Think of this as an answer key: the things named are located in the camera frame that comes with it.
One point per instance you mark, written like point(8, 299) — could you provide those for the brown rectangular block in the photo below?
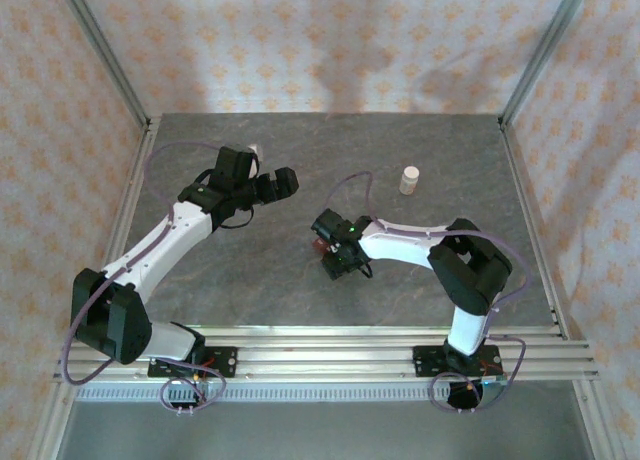
point(318, 245)

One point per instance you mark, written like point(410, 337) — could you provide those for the white pill bottle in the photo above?
point(408, 186)

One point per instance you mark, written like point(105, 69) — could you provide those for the white bottle cap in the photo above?
point(411, 171)

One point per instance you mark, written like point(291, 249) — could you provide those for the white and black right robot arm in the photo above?
point(400, 250)

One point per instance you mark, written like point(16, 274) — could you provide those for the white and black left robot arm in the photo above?
point(170, 245)

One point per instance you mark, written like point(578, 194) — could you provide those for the orange patterned backdrop cloth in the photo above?
point(250, 30)
point(600, 180)
point(40, 180)

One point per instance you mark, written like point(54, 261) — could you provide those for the small green circuit board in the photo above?
point(495, 380)

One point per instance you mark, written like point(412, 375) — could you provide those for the aluminium table side rail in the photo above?
point(129, 205)
point(527, 205)

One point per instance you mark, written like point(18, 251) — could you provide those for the aluminium mounting rail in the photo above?
point(325, 360)

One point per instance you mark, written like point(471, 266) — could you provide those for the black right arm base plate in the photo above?
point(425, 362)

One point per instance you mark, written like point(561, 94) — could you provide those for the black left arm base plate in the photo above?
point(225, 362)

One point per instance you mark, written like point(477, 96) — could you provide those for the aluminium frame post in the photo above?
point(108, 55)
point(545, 45)

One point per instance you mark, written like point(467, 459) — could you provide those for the aluminium frame leg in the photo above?
point(54, 420)
point(596, 420)

